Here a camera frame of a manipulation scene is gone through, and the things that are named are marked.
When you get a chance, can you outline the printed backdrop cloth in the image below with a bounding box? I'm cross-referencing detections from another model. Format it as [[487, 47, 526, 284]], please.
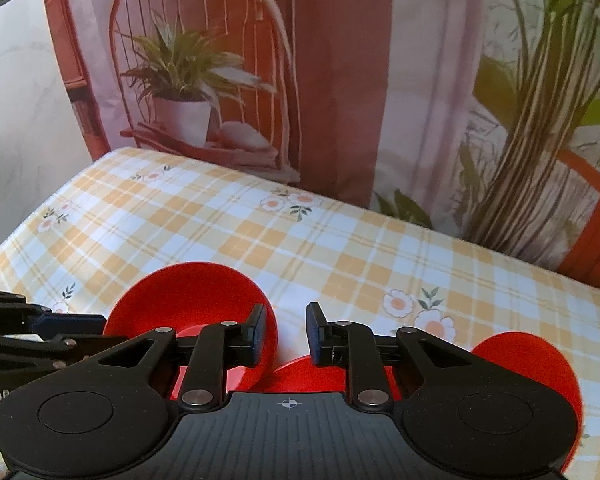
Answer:
[[42, 0, 600, 291]]

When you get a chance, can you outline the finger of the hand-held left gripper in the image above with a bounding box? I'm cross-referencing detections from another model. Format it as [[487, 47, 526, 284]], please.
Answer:
[[0, 332, 131, 376], [0, 287, 107, 337]]

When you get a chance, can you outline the red bowl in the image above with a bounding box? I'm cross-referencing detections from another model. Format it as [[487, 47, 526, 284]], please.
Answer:
[[472, 331, 583, 476], [102, 262, 280, 401], [272, 355, 398, 401]]

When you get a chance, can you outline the checked floral tablecloth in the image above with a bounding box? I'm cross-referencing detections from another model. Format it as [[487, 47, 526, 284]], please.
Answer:
[[0, 146, 600, 480]]

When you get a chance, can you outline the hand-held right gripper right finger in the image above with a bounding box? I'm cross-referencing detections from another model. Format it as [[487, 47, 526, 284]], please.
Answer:
[[305, 302, 481, 413]]

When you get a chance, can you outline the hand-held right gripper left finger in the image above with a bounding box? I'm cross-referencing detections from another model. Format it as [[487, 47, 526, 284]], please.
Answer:
[[100, 302, 268, 413]]

